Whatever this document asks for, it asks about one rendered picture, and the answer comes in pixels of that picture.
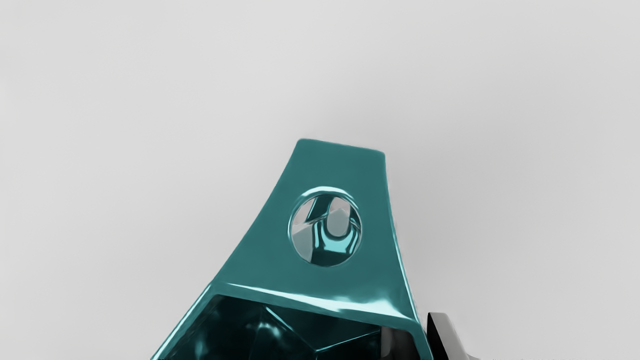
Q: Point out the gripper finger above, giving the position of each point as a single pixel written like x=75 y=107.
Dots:
x=444 y=337

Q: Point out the teal faceted mug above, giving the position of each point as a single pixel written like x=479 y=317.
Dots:
x=280 y=270

